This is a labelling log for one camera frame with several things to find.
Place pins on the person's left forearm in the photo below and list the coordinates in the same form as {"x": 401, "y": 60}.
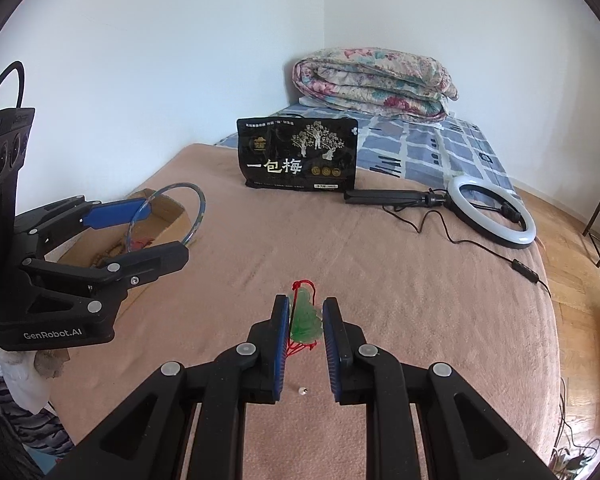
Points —
{"x": 35, "y": 430}

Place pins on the blue bangle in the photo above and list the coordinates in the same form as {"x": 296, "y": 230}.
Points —
{"x": 203, "y": 207}

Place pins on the pinkish brown blanket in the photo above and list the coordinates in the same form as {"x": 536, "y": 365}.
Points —
{"x": 430, "y": 335}

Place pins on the black printed snack bag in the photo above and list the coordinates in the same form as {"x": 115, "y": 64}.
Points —
{"x": 290, "y": 160}

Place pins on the blue grey checked bed sheet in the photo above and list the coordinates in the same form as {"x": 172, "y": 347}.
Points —
{"x": 405, "y": 150}

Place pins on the person's grey clothing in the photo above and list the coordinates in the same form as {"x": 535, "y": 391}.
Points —
{"x": 0, "y": 452}

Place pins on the cardboard box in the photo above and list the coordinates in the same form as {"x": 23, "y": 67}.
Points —
{"x": 170, "y": 210}

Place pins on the folded floral quilt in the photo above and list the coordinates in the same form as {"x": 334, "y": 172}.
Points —
{"x": 375, "y": 80}

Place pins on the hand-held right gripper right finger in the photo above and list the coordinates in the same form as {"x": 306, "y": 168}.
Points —
{"x": 332, "y": 350}

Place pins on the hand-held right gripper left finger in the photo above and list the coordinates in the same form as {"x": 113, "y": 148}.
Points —
{"x": 280, "y": 350}

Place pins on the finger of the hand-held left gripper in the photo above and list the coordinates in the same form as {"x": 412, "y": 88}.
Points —
{"x": 155, "y": 260}
{"x": 115, "y": 212}

